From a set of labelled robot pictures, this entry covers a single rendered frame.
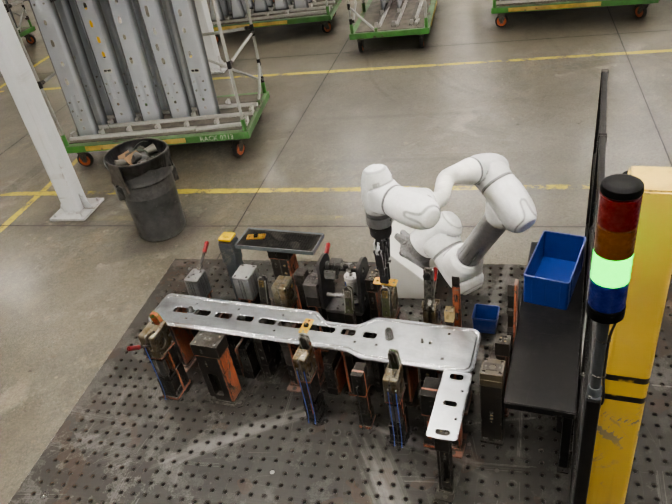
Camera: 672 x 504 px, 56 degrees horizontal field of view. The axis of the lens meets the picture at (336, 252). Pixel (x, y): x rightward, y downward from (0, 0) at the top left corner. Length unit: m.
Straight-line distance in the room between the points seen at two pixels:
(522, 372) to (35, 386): 3.09
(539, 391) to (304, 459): 0.89
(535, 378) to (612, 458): 0.49
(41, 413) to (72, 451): 1.35
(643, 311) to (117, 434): 2.09
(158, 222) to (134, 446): 2.70
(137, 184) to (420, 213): 3.37
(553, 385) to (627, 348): 0.70
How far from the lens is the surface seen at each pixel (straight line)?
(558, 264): 2.70
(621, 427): 1.75
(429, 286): 2.41
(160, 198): 5.09
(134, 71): 6.69
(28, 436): 4.13
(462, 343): 2.39
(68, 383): 4.32
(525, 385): 2.22
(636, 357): 1.58
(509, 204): 2.35
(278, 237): 2.78
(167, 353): 2.73
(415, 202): 1.90
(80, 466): 2.81
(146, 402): 2.91
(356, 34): 8.34
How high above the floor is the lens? 2.67
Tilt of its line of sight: 35 degrees down
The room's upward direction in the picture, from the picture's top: 10 degrees counter-clockwise
